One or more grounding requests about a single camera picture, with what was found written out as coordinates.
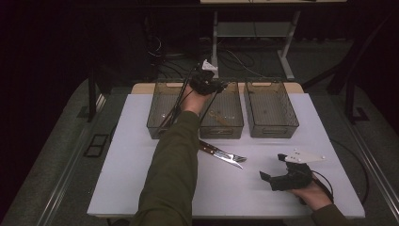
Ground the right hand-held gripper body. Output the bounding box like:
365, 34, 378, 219
271, 150, 326, 192

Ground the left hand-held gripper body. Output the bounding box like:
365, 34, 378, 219
189, 59, 222, 97

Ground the grey transparent plastic bin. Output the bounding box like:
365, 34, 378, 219
146, 78, 194, 140
244, 78, 300, 139
199, 78, 245, 140

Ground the person's left hand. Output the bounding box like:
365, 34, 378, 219
181, 86, 212, 117

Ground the person's right hand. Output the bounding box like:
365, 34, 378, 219
290, 183, 333, 211

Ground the white table cloth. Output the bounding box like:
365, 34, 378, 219
87, 92, 366, 219

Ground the white-legged desk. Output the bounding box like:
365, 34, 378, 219
199, 0, 348, 81

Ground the black metal stand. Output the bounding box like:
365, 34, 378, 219
301, 12, 399, 125
87, 70, 112, 123

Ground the white floor cable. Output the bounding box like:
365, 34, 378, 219
225, 49, 267, 79

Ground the black floor cable bundle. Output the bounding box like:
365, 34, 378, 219
145, 32, 217, 81

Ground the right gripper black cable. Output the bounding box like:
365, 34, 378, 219
310, 170, 335, 203

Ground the wooden-handled knife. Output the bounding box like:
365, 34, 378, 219
199, 142, 245, 170

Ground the wooden-handled fork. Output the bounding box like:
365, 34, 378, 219
200, 139, 248, 164

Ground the metal floor rail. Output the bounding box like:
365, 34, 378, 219
36, 92, 107, 226
346, 121, 399, 220

